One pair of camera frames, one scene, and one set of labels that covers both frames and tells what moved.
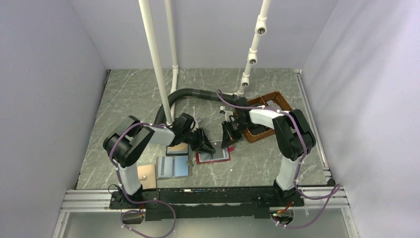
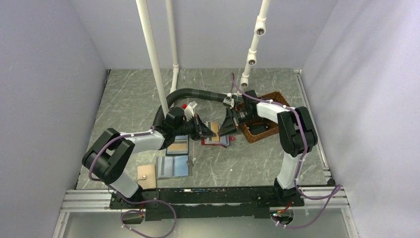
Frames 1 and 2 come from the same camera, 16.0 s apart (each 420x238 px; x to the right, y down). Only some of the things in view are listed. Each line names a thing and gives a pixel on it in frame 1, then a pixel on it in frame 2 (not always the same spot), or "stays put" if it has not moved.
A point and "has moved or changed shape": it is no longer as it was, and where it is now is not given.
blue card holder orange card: x=182 y=148 stays put
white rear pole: x=175 y=69 stays put
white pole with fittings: x=260 y=29 stays put
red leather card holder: x=205 y=157 has moved or changed shape
